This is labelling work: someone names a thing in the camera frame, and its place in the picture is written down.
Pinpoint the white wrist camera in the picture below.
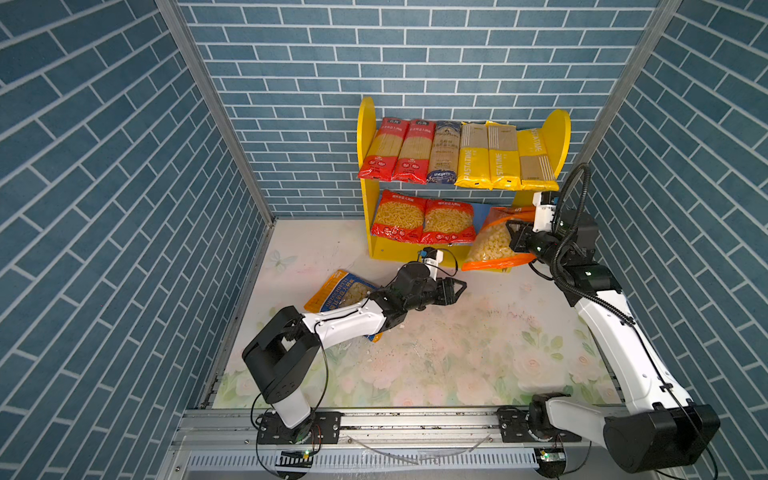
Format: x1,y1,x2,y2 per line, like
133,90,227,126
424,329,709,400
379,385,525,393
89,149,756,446
418,247,444,280
532,191,558,233

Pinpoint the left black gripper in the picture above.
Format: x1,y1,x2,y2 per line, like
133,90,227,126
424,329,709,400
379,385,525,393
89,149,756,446
402,277,468,313

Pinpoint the orange Pastatime macaroni bag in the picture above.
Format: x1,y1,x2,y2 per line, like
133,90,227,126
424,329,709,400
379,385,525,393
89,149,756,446
462,206,535,271

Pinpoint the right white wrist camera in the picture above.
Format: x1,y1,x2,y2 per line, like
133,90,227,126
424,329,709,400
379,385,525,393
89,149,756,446
532,191,558,233

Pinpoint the aluminium mounting rail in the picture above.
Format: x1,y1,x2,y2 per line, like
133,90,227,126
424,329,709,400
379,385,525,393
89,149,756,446
173,406,667,451

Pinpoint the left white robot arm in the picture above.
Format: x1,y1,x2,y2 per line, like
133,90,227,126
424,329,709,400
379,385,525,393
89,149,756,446
242,261,467,430

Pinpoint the red fusilli bag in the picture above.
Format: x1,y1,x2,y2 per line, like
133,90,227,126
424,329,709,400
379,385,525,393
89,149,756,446
371,190,427,244

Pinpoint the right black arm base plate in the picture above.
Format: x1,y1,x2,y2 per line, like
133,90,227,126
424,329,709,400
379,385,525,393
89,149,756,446
496,406,582,444

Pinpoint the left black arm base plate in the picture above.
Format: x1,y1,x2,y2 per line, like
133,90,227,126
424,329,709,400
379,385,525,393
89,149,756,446
258,411,342,445

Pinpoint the yellow Pastatime spaghetti pack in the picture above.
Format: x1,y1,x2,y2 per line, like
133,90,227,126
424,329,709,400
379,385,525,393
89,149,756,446
455,123,493,190

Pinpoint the red spaghetti pack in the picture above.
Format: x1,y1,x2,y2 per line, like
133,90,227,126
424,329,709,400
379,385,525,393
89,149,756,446
392,119,437,185
358,117,409,182

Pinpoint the yellow shelf with coloured boards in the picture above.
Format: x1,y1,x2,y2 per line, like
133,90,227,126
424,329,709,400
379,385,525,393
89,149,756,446
356,97,572,271

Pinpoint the blue orecchiette pasta bag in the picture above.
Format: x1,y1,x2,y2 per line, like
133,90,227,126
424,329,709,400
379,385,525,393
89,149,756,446
304,269,379,314

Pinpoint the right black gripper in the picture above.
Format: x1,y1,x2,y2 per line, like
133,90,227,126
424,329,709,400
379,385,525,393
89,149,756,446
508,217,568,272

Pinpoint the red macaroni bag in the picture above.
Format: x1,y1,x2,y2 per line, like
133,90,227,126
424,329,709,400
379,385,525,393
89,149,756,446
421,200,476,245

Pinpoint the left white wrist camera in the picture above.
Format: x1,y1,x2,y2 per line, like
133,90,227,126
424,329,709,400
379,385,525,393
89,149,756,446
418,247,444,280

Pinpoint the dark blue spaghetti pack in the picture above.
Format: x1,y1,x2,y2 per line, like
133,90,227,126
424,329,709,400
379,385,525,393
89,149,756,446
427,121,462,184

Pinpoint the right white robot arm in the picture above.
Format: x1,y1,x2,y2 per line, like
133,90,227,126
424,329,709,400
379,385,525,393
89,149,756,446
506,163,721,476

